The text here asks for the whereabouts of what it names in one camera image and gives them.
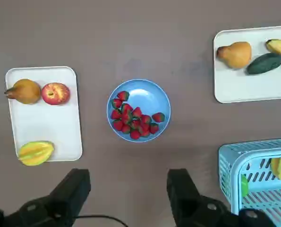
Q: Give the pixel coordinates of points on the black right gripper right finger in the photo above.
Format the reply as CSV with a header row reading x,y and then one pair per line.
x,y
185,194

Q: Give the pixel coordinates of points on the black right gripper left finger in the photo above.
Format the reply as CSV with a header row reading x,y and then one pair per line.
x,y
67,189

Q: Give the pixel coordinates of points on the red strawberry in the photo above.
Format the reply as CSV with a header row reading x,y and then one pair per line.
x,y
135,134
116,114
137,112
145,130
126,118
122,95
126,108
135,124
145,119
157,117
116,103
126,129
154,128
118,124

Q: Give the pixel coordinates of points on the light blue plastic basket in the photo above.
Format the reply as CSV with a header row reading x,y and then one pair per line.
x,y
227,160

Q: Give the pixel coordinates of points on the bright green fruit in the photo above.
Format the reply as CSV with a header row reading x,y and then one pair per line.
x,y
244,186

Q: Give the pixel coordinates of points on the white rectangular tray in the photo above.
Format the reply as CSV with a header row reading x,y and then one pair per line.
x,y
249,87
45,127

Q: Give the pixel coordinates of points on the red apple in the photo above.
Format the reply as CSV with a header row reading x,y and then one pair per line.
x,y
55,93

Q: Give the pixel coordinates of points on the blue round plate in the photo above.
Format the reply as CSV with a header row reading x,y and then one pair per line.
x,y
149,99

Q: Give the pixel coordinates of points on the yellow-brown pear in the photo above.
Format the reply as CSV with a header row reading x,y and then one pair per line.
x,y
237,55
25,91

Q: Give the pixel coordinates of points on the dark green avocado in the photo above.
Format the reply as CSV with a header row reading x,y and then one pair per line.
x,y
264,64

